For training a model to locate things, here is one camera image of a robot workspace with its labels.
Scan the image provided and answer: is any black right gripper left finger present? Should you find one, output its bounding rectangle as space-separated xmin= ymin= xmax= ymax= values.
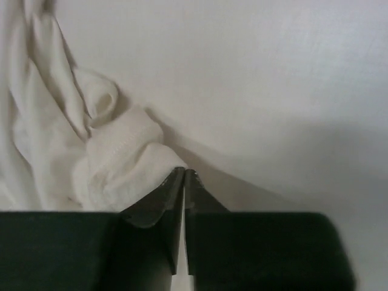
xmin=1 ymin=167 xmax=185 ymax=290

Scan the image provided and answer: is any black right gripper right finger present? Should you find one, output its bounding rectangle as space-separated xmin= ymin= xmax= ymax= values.
xmin=184 ymin=169 xmax=356 ymax=290

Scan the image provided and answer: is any white cloth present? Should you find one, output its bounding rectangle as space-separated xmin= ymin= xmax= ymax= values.
xmin=1 ymin=1 xmax=184 ymax=211

